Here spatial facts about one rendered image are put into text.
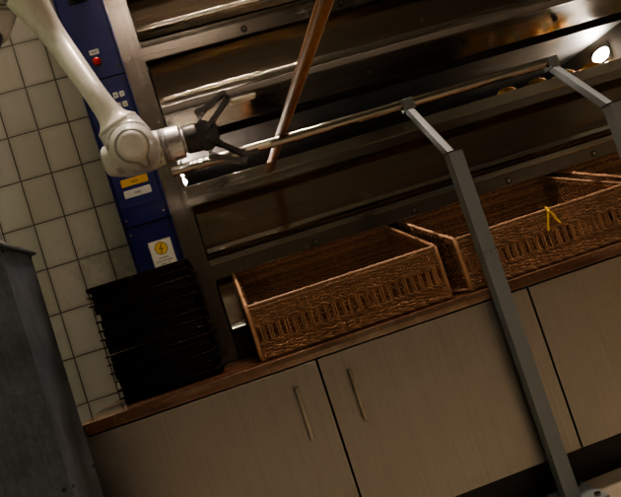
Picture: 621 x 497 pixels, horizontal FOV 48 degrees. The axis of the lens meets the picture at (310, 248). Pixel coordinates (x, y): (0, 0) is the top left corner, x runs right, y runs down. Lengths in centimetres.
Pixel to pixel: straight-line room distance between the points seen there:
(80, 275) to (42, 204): 26
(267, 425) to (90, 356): 78
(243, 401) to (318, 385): 19
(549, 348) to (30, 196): 167
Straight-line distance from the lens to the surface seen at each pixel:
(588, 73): 281
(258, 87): 230
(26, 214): 244
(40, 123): 249
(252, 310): 183
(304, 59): 149
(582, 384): 202
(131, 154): 161
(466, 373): 189
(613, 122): 209
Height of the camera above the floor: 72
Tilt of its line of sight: 3 degrees up
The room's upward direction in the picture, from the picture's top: 18 degrees counter-clockwise
